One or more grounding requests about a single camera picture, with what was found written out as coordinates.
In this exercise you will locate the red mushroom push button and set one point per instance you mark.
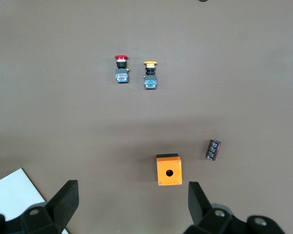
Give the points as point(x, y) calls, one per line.
point(121, 76)

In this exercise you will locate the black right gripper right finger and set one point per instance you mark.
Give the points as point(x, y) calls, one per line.
point(197, 204)

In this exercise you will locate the yellow mushroom push button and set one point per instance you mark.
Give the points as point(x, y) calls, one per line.
point(150, 83)

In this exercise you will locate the white drawer cabinet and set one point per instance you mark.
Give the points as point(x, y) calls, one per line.
point(14, 192)

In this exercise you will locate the orange button enclosure box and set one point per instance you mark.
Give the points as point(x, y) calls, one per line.
point(175, 173)

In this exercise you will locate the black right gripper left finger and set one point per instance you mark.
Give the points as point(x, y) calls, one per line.
point(66, 202)

